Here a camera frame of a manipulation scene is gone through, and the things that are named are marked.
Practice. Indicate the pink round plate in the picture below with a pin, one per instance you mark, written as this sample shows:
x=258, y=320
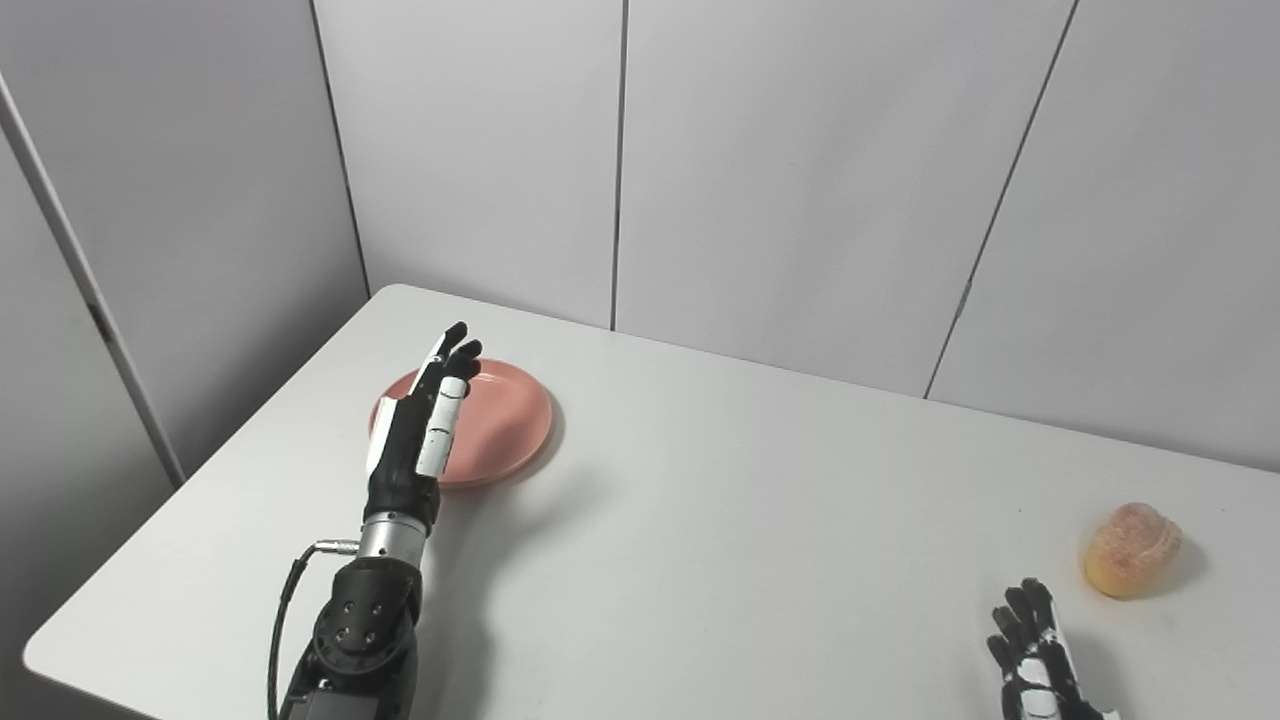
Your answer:
x=490, y=425

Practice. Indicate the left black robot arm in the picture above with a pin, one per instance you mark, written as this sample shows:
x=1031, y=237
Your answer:
x=360, y=620

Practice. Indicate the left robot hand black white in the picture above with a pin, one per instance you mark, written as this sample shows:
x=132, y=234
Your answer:
x=415, y=430

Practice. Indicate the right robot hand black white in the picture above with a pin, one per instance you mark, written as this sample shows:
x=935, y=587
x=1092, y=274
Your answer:
x=1035, y=655

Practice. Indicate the sugared bread roll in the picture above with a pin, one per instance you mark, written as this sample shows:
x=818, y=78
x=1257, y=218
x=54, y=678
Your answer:
x=1130, y=550

